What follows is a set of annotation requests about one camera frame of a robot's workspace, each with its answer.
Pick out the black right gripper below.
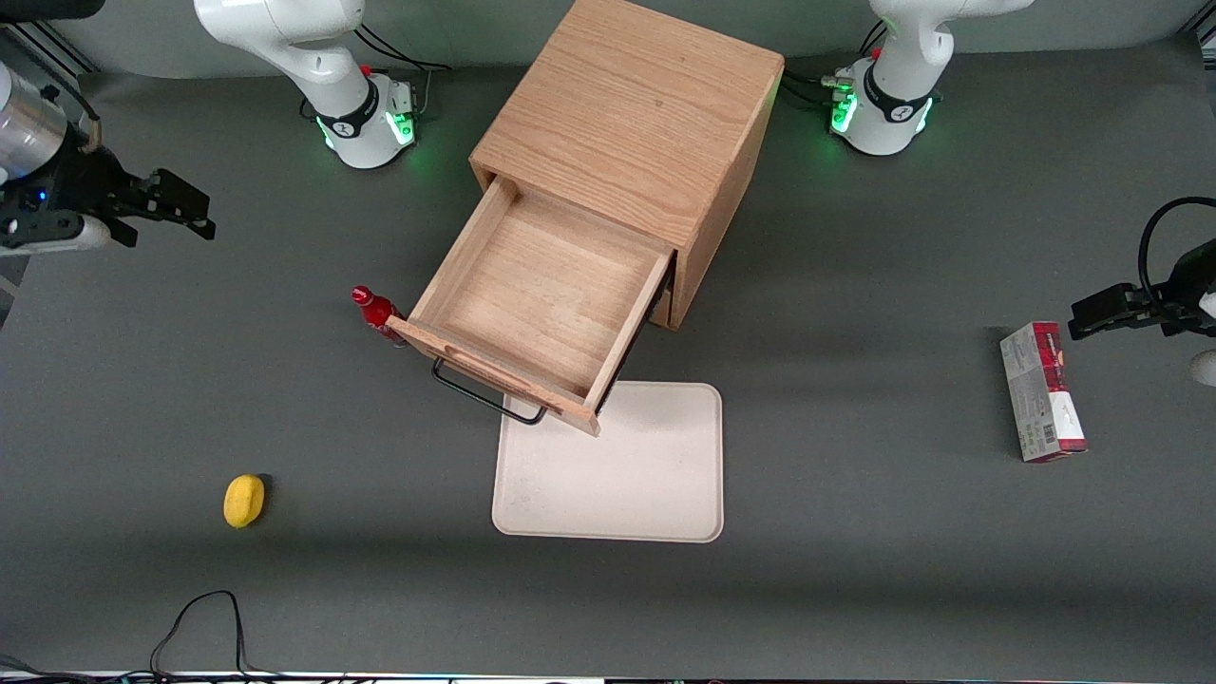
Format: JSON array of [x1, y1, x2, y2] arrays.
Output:
[[0, 145, 218, 250]]

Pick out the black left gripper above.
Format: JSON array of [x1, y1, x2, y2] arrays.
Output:
[[1068, 240, 1216, 341]]

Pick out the black metal drawer handle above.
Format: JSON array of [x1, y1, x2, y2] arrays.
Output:
[[431, 355, 550, 427]]

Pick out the oak drawer with shallow front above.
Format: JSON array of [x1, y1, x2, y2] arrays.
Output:
[[385, 175, 678, 439]]

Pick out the oak wooden drawer cabinet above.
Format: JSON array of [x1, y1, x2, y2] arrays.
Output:
[[469, 0, 787, 333]]

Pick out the grey and red carton box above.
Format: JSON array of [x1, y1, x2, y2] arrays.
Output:
[[998, 321, 1090, 465]]

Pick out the red cola bottle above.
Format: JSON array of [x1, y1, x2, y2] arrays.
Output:
[[351, 284, 409, 349]]

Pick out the yellow lemon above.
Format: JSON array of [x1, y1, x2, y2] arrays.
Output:
[[223, 474, 267, 529]]

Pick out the beige plastic tray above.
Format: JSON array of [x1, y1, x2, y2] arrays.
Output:
[[491, 380, 726, 544]]

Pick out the black looped gripper cable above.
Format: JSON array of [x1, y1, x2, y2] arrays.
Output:
[[1136, 196, 1216, 307]]

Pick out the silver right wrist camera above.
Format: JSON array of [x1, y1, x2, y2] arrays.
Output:
[[0, 213, 115, 257]]

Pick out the aluminium frame rail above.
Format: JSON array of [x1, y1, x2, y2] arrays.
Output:
[[0, 21, 104, 79]]

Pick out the black right arm base cables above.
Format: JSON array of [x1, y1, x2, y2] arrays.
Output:
[[353, 21, 455, 117]]

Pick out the black arm base cables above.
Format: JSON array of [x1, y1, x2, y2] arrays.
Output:
[[353, 21, 455, 117], [779, 17, 889, 113]]

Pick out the black left arm base cables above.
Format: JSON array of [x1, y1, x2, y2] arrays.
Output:
[[779, 17, 889, 113]]

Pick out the black cable loop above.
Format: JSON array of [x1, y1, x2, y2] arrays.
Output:
[[148, 590, 286, 681]]

